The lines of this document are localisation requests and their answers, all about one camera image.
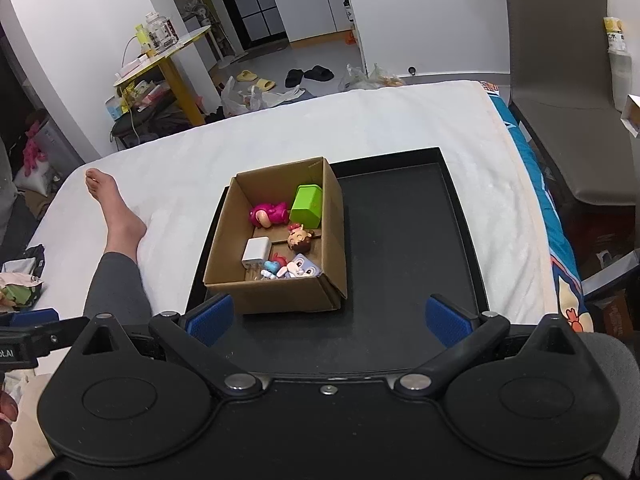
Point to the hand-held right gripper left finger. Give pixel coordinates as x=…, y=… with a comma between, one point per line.
x=210, y=317

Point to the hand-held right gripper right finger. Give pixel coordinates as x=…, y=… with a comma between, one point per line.
x=447, y=320

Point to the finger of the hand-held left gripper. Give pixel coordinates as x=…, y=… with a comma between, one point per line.
x=32, y=318

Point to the brown cardboard box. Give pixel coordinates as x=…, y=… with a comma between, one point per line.
x=280, y=297

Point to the white plug charger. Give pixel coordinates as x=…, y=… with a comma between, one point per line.
x=256, y=252

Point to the small blue red figurine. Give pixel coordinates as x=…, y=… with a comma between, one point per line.
x=274, y=265

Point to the black tray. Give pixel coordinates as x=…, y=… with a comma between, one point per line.
x=400, y=240

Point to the bunny cube toy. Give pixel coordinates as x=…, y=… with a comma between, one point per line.
x=302, y=266

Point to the pink bear toy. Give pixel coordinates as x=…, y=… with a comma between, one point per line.
x=267, y=215

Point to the brown deer figurine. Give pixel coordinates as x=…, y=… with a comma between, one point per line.
x=299, y=239

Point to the green cube toy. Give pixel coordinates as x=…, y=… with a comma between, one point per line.
x=306, y=205

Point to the person's left hand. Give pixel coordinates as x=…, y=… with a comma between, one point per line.
x=6, y=430

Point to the cartoon printed blanket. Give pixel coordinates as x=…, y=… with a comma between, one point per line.
x=20, y=292

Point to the black white printed cloth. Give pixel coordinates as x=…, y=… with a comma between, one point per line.
x=25, y=262

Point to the cream cloth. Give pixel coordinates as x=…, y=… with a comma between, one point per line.
x=30, y=425

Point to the person's left leg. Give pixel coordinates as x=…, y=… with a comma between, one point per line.
x=117, y=270

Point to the person's leg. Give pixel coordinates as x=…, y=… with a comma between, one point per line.
x=117, y=270
x=605, y=347

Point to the blue cartoon bed sheet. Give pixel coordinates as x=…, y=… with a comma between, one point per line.
x=555, y=230

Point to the white sack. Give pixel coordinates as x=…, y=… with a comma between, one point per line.
x=37, y=177

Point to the person's right leg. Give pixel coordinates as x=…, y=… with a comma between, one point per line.
x=605, y=347

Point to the pink plush toy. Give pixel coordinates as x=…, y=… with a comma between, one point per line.
x=34, y=150

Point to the clear storage bin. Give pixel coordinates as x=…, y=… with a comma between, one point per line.
x=52, y=145

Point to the white plastic bag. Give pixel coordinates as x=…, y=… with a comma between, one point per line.
x=242, y=97

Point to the blue tissue pack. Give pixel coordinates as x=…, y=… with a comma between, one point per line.
x=115, y=108

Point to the pile of snack packets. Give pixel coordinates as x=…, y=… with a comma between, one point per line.
x=145, y=94

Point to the yellow slipper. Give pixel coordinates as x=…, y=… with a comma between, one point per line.
x=246, y=76
x=265, y=85

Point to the yellow-legged side table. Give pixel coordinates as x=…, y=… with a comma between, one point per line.
x=175, y=75

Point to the clear plastic bag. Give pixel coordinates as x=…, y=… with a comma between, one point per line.
x=385, y=77
x=352, y=79

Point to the black slipper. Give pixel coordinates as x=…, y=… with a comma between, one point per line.
x=294, y=78
x=319, y=73

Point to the white power strip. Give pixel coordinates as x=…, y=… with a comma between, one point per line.
x=132, y=66

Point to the small cardboard box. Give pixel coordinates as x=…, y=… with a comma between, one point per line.
x=631, y=115

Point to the white stand fan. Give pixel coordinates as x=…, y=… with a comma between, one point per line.
x=210, y=40

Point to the grey chair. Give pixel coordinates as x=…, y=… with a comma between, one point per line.
x=560, y=60

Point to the clear glass jar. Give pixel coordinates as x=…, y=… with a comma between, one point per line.
x=161, y=32

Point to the white bottle yellow label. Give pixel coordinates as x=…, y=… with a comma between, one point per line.
x=617, y=65

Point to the dark glass-pane door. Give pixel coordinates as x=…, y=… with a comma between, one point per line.
x=250, y=5

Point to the white cabinet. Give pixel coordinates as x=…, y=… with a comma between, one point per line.
x=310, y=7

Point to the white spray bottle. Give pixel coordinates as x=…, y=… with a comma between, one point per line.
x=348, y=7

